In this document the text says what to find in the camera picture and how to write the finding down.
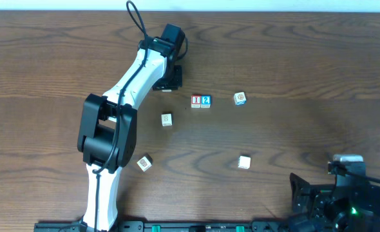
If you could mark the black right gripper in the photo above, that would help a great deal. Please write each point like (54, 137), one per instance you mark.
(304, 198)

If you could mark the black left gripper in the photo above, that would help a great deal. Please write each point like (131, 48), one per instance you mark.
(169, 83)

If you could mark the red letter I block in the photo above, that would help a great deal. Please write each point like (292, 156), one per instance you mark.
(195, 101)

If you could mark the blue number 2 block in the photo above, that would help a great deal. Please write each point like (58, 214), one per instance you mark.
(205, 101)

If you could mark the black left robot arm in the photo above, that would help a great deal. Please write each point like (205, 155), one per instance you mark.
(108, 130)

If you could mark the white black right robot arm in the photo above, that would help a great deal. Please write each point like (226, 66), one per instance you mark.
(352, 203)

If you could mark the white block near right arm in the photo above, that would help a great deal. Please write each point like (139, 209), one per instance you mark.
(244, 162)

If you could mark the plain white block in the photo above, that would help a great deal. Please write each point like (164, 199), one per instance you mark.
(167, 119)

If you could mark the blue-edged picture block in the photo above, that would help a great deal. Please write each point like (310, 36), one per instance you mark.
(239, 98)

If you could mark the white block black pattern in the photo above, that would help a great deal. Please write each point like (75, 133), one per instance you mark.
(145, 162)

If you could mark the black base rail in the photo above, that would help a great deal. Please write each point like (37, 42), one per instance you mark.
(140, 226)

